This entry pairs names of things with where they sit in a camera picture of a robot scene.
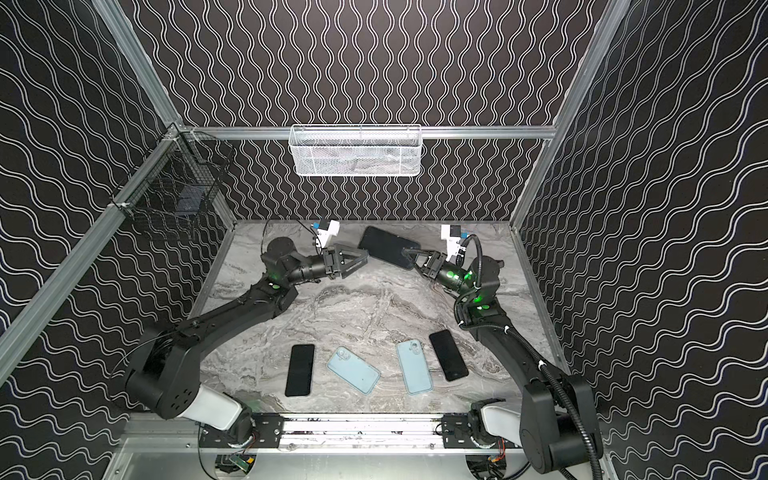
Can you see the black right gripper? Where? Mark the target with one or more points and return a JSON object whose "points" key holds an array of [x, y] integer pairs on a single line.
{"points": [[432, 263]]}

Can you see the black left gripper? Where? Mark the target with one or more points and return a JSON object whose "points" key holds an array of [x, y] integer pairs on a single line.
{"points": [[330, 264]]}

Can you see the black phone case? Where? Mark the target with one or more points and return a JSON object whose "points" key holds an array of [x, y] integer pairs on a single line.
{"points": [[387, 258]]}

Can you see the black smartphone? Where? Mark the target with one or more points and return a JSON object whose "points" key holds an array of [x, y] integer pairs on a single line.
{"points": [[300, 370], [390, 246], [448, 355]]}

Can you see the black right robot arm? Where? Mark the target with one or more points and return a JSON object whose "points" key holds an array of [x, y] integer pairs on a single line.
{"points": [[556, 425]]}

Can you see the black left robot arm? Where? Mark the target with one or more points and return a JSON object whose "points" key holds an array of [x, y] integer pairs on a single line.
{"points": [[164, 372]]}

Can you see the light blue phone case left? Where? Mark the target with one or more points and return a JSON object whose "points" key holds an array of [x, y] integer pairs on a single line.
{"points": [[354, 370]]}

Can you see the light blue phone case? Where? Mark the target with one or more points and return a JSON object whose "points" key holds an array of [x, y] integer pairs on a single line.
{"points": [[414, 367], [354, 370]]}

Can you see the light blue phone case right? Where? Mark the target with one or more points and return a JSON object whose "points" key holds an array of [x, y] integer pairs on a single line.
{"points": [[414, 367]]}

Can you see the aluminium back crossbar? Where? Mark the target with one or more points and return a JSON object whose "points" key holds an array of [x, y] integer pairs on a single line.
{"points": [[383, 131]]}

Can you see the white wire mesh basket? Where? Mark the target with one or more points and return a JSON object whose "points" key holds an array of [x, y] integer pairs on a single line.
{"points": [[356, 156]]}

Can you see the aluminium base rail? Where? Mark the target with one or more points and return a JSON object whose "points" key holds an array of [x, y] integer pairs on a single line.
{"points": [[315, 433]]}

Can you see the black wire mesh basket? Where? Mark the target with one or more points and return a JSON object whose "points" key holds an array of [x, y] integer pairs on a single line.
{"points": [[176, 202]]}

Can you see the aluminium corner post left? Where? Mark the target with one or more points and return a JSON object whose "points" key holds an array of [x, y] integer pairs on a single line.
{"points": [[128, 43]]}

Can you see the aluminium corner post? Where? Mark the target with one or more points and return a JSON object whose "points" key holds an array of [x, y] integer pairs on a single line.
{"points": [[128, 43], [612, 18]]}

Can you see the aluminium corner post right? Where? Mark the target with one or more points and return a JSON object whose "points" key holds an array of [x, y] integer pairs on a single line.
{"points": [[612, 18]]}

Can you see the aluminium left side rail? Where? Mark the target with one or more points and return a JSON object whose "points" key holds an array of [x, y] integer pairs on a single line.
{"points": [[19, 337]]}

